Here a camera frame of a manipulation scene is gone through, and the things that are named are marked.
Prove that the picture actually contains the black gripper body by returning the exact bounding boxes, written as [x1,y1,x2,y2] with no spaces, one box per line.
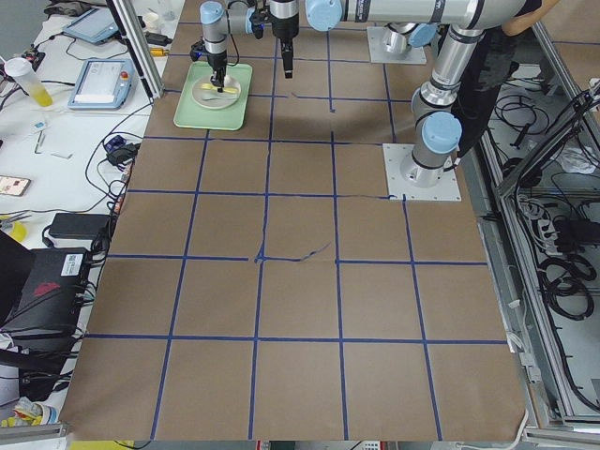
[268,0,299,38]
[207,52,228,71]

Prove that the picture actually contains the yellow plastic fork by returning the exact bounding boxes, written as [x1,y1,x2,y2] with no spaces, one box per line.
[200,82,239,94]

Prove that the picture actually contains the beige round plate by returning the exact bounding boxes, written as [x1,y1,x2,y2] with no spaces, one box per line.
[191,76,242,110]

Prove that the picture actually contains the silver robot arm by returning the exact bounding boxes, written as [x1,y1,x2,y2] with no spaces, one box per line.
[305,0,538,188]
[190,1,437,93]

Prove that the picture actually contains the light green plastic spoon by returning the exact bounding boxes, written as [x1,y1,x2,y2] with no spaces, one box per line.
[201,95,237,101]

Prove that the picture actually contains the light green plastic tray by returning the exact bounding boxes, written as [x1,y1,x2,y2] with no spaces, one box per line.
[173,62,252,131]

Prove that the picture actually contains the white paper cup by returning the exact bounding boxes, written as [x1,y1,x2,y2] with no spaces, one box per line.
[142,11,161,34]

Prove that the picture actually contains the near blue teach pendant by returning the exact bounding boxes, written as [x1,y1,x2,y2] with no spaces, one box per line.
[67,58,135,110]

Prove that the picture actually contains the blue teach pendant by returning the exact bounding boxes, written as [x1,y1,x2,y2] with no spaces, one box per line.
[67,58,135,110]
[63,8,118,44]

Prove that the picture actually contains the far blue teach pendant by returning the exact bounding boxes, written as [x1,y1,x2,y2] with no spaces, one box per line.
[63,8,118,44]

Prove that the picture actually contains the bottle with yellow liquid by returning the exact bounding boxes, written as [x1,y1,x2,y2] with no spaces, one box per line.
[5,57,53,107]

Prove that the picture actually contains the person in black shirt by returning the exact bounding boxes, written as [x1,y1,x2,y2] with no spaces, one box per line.
[452,0,558,158]

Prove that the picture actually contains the black power adapter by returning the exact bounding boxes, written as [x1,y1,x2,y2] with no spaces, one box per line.
[48,213,109,240]

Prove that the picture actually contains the smartphone on white table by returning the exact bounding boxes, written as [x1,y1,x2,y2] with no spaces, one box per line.
[0,175,31,197]

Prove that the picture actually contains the black laptop computer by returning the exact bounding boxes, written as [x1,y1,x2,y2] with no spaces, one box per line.
[1,232,91,376]

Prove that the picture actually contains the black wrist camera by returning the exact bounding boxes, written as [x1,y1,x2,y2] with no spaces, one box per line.
[248,7,267,39]

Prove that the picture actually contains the aluminium frame post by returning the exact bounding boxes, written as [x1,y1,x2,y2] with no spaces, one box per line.
[106,0,164,99]

